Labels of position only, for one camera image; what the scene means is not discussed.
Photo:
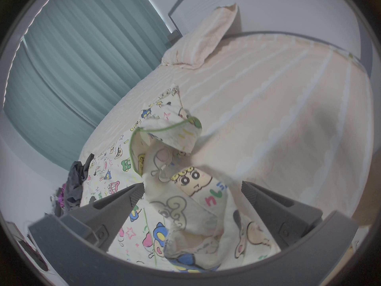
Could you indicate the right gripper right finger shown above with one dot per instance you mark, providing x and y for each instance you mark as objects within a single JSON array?
[{"x": 282, "y": 222}]

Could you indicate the black garment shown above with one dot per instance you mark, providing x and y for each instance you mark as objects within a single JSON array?
[{"x": 76, "y": 183}]

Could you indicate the white printed pyjama top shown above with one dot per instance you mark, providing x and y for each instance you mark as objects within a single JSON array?
[{"x": 184, "y": 195}]

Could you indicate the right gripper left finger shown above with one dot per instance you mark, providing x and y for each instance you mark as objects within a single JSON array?
[{"x": 113, "y": 216}]

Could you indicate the bed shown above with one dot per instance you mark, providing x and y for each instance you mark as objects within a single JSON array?
[{"x": 282, "y": 100}]

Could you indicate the blue-green curtain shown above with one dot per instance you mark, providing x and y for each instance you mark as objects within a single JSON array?
[
  {"x": 38, "y": 124},
  {"x": 104, "y": 40}
]

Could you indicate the pile of clothes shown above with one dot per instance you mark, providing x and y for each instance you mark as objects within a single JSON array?
[{"x": 61, "y": 200}]

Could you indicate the pale pink striped pillow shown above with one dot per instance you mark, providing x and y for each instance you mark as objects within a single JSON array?
[{"x": 199, "y": 40}]

